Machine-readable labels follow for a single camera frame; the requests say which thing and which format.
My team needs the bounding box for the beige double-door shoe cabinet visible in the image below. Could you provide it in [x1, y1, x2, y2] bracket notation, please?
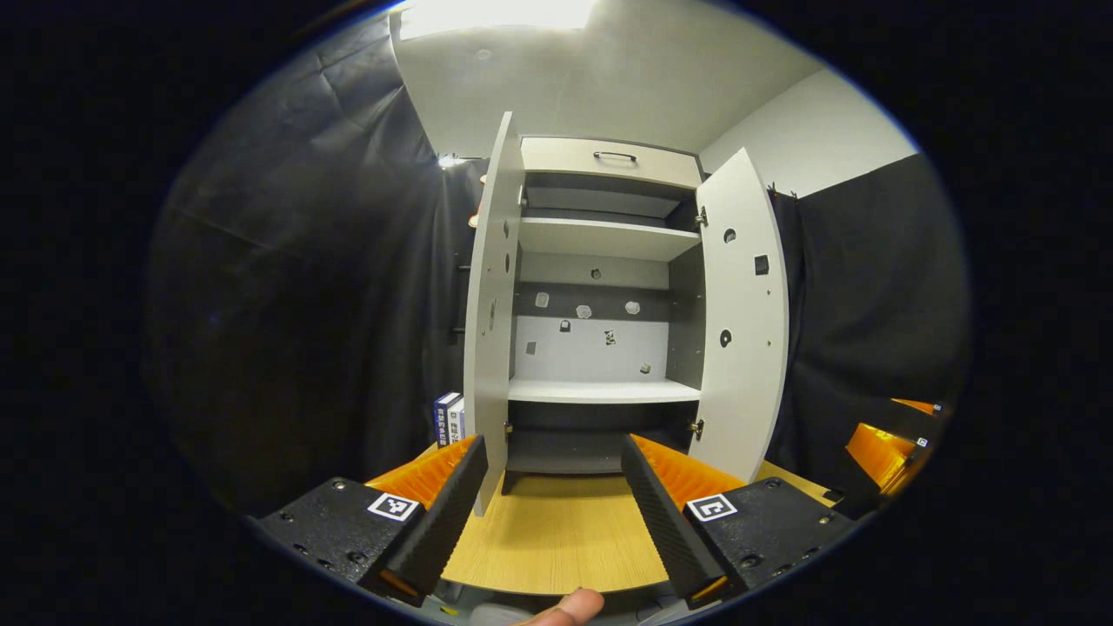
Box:
[503, 135, 707, 496]

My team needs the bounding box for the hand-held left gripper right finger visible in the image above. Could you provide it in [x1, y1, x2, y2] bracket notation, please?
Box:
[620, 433, 857, 609]

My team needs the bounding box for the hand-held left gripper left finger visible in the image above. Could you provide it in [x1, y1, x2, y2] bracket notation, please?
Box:
[252, 435, 490, 608]

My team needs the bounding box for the ceiling light panel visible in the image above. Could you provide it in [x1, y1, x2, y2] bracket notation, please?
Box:
[396, 0, 601, 40]

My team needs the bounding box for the black backdrop cloth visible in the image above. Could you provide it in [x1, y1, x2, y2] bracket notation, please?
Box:
[143, 13, 970, 514]

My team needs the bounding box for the beige cabinet door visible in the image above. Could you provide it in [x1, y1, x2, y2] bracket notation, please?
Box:
[462, 110, 526, 516]
[690, 147, 790, 484]

